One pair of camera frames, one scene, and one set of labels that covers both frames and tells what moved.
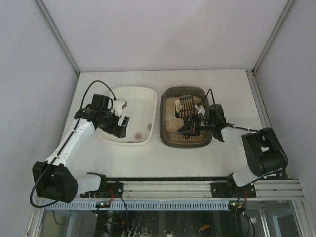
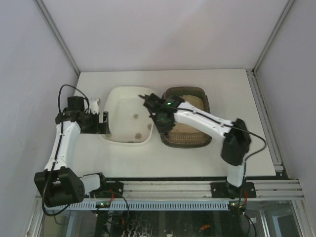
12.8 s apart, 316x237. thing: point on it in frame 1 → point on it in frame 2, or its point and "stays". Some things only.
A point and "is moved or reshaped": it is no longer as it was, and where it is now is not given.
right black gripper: x=193 y=125 → x=151 y=102
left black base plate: x=111 y=190 stays
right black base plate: x=220 y=190 stays
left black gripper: x=117 y=125 → x=99 y=122
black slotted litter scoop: x=187 y=108 is moved or reshaped
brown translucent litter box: x=170 y=124 stays
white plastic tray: x=141 y=104 stays
